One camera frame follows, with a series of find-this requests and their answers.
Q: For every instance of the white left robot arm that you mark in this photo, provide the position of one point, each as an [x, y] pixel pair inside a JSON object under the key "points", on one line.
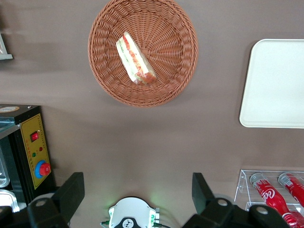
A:
{"points": [[130, 211]]}

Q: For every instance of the grey metal snack rack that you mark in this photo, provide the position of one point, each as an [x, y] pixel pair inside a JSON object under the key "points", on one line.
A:
{"points": [[4, 56]]}

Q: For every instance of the steel warmer pan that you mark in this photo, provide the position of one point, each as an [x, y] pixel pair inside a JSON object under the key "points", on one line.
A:
{"points": [[3, 175], [10, 202]]}

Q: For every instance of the red cola bottle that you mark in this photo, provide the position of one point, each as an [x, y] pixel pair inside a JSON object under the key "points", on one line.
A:
{"points": [[295, 187], [270, 197]]}

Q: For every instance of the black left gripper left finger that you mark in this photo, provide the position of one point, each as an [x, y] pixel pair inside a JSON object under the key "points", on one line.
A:
{"points": [[66, 199]]}

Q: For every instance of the black food warmer yellow panel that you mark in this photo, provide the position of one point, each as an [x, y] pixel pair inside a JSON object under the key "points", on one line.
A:
{"points": [[35, 142]]}

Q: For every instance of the clear acrylic bottle rack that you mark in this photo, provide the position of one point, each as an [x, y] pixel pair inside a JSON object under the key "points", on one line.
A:
{"points": [[242, 180]]}

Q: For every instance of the round brown wicker basket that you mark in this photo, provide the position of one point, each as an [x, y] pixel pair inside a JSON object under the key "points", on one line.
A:
{"points": [[166, 71]]}

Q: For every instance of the beige plastic tray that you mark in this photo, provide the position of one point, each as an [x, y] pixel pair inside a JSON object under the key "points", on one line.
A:
{"points": [[275, 83]]}

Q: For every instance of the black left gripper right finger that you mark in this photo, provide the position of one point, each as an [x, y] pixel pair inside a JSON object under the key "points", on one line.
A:
{"points": [[204, 202]]}

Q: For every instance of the triangular sandwich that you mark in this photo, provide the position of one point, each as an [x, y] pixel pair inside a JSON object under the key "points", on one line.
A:
{"points": [[133, 57]]}

